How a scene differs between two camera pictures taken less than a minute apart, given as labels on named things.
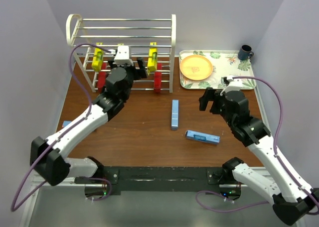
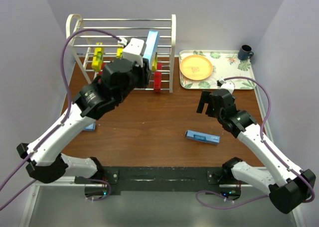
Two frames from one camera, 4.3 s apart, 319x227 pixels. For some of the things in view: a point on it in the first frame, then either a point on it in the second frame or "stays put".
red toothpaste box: x=157 y=79 stays put
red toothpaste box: x=101 y=77 stays put
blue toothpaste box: x=175 y=114 -> x=151 y=44
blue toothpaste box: x=203 y=137 stays put
